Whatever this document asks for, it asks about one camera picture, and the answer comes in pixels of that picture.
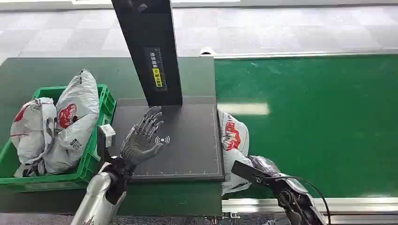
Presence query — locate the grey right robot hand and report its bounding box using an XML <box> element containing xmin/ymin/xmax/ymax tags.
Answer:
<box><xmin>248</xmin><ymin>155</ymin><xmax>283</xmax><ymax>178</ymax></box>

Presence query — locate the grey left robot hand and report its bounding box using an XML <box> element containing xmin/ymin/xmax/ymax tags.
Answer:
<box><xmin>119</xmin><ymin>105</ymin><xmax>165</xmax><ymax>171</ymax></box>

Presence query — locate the grey parcel bag red print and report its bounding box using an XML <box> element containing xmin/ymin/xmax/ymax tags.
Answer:
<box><xmin>217</xmin><ymin>109</ymin><xmax>254</xmax><ymax>196</ymax></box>

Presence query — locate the green plastic crate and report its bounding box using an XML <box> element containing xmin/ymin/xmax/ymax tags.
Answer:
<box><xmin>0</xmin><ymin>84</ymin><xmax>117</xmax><ymax>191</ymax></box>

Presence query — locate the black scanner stand with base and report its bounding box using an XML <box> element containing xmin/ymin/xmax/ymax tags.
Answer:
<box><xmin>108</xmin><ymin>0</ymin><xmax>225</xmax><ymax>183</ymax></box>

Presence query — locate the green conveyor belt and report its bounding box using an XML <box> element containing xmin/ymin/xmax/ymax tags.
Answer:
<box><xmin>214</xmin><ymin>54</ymin><xmax>398</xmax><ymax>199</ymax></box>

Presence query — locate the large grey parcel bag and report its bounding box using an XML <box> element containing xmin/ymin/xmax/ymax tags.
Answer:
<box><xmin>43</xmin><ymin>68</ymin><xmax>100</xmax><ymax>175</ymax></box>

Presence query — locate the small grey parcel bag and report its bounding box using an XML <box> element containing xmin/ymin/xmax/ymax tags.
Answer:
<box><xmin>10</xmin><ymin>97</ymin><xmax>58</xmax><ymax>178</ymax></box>

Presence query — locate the dark right wrist camera box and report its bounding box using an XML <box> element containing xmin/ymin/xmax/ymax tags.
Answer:
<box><xmin>231</xmin><ymin>160</ymin><xmax>270</xmax><ymax>186</ymax></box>

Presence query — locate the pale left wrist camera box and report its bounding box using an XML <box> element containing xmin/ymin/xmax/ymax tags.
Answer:
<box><xmin>97</xmin><ymin>124</ymin><xmax>116</xmax><ymax>159</ymax></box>

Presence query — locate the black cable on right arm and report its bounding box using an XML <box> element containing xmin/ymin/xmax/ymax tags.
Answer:
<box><xmin>263</xmin><ymin>175</ymin><xmax>332</xmax><ymax>225</ymax></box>

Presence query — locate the aluminium conveyor frame rail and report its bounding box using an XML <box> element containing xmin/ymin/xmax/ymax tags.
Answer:
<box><xmin>221</xmin><ymin>196</ymin><xmax>398</xmax><ymax>225</ymax></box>
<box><xmin>199</xmin><ymin>46</ymin><xmax>398</xmax><ymax>60</ymax></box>

